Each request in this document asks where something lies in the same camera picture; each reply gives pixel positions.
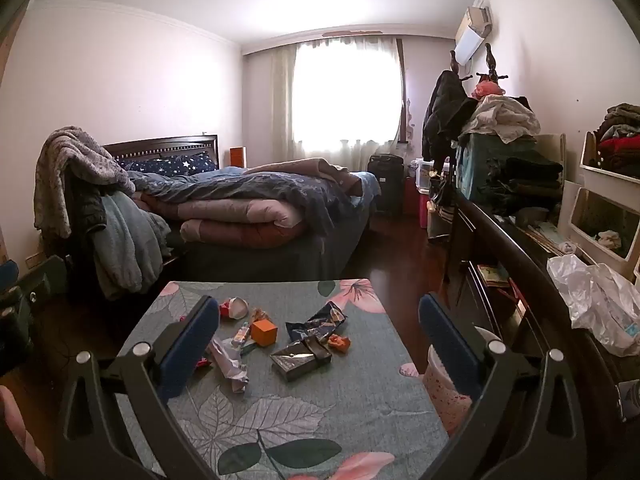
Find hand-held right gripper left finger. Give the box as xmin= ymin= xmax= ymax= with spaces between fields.
xmin=52 ymin=295 xmax=221 ymax=480

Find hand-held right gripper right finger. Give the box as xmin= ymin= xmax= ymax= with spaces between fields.
xmin=417 ymin=294 xmax=588 ymax=480

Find white round plate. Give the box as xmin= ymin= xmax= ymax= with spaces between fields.
xmin=422 ymin=327 xmax=503 ymax=436

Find small orange box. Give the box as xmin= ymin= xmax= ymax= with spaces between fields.
xmin=250 ymin=319 xmax=279 ymax=347

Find crumpled lilac paper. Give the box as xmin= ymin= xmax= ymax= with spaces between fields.
xmin=209 ymin=337 xmax=250 ymax=395

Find red white crumpled wrapper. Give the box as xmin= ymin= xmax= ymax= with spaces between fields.
xmin=220 ymin=297 xmax=249 ymax=320

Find dark padded jacket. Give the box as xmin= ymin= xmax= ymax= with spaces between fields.
xmin=75 ymin=185 xmax=108 ymax=241

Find light blue fleece garment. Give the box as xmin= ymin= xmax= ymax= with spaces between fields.
xmin=92 ymin=192 xmax=173 ymax=301

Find books in dresser shelf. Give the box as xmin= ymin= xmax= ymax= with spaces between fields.
xmin=477 ymin=262 xmax=526 ymax=311

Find pink cloth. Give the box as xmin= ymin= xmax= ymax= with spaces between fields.
xmin=0 ymin=385 xmax=47 ymax=476

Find dark wooden dresser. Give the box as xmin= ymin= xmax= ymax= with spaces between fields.
xmin=445 ymin=190 xmax=640 ymax=461

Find dark flat box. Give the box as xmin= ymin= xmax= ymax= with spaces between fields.
xmin=270 ymin=338 xmax=332 ymax=383

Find dark blue snack wrapper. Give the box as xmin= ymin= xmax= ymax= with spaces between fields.
xmin=285 ymin=301 xmax=348 ymax=348

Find grey floral tablecloth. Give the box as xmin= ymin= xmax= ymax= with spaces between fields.
xmin=112 ymin=279 xmax=451 ymax=480

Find folded pink quilt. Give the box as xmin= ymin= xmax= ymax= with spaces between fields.
xmin=142 ymin=199 xmax=308 ymax=252

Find bed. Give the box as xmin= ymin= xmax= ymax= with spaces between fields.
xmin=102 ymin=135 xmax=381 ymax=283

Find red storage box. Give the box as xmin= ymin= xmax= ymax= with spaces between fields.
xmin=404 ymin=176 xmax=432 ymax=230

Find white plastic bag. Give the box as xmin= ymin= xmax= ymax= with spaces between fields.
xmin=546 ymin=254 xmax=640 ymax=358

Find navy star-print pillow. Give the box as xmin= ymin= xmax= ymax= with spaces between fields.
xmin=117 ymin=152 xmax=218 ymax=178

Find clear plastic container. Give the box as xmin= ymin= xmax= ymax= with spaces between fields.
xmin=414 ymin=158 xmax=437 ymax=195

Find black suitcase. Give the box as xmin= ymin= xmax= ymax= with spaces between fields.
xmin=367 ymin=154 xmax=405 ymax=216

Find dark wooden headboard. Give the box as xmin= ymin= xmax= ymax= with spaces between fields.
xmin=102 ymin=135 xmax=221 ymax=171

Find folded pink and grey duvet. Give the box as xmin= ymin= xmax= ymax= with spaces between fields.
xmin=127 ymin=167 xmax=373 ymax=235

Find teal storage box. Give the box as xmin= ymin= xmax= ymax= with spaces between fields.
xmin=456 ymin=132 xmax=538 ymax=201

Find white stacking storage bin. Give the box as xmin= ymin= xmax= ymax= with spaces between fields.
xmin=557 ymin=180 xmax=640 ymax=275
xmin=580 ymin=130 xmax=640 ymax=192

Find dark folded clothes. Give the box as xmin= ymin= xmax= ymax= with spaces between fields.
xmin=477 ymin=155 xmax=565 ymax=216

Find brown blanket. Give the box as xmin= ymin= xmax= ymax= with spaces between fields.
xmin=242 ymin=157 xmax=363 ymax=196

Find pile of white clothes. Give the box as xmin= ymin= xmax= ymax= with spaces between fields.
xmin=462 ymin=94 xmax=542 ymax=143

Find black hanging jacket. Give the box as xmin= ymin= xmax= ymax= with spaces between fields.
xmin=421 ymin=70 xmax=478 ymax=161

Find pink hat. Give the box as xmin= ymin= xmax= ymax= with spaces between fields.
xmin=472 ymin=81 xmax=506 ymax=100

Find dark brown curtain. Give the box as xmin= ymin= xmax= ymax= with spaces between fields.
xmin=396 ymin=37 xmax=409 ymax=146

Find clothes in storage bin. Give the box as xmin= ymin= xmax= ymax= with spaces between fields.
xmin=592 ymin=103 xmax=640 ymax=178

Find sheer white curtain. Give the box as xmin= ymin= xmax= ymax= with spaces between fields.
xmin=270 ymin=35 xmax=407 ymax=171

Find wooden coat rack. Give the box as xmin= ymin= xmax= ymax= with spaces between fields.
xmin=450 ymin=42 xmax=506 ymax=96

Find white air conditioner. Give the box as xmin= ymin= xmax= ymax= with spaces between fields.
xmin=454 ymin=6 xmax=493 ymax=66

